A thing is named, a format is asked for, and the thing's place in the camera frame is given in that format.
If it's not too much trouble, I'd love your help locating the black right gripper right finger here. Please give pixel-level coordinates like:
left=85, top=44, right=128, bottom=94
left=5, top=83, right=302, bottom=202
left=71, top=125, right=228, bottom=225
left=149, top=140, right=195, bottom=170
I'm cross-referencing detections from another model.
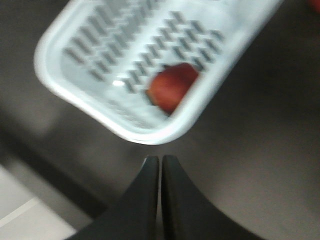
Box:
left=161, top=155, right=259, bottom=240

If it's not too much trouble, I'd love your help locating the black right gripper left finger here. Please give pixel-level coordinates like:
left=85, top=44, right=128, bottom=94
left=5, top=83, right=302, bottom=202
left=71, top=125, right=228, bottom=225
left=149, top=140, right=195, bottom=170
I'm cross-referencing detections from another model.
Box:
left=69, top=156, right=159, bottom=240

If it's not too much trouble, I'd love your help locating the red apple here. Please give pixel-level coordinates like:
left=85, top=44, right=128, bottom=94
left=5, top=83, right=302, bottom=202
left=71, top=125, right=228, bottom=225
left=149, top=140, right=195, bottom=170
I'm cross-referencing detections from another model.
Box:
left=146, top=62, right=199, bottom=114

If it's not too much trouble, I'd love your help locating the light blue plastic basket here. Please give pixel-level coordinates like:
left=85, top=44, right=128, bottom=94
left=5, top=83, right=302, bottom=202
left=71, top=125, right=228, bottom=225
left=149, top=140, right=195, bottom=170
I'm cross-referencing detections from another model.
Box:
left=34, top=0, right=281, bottom=145

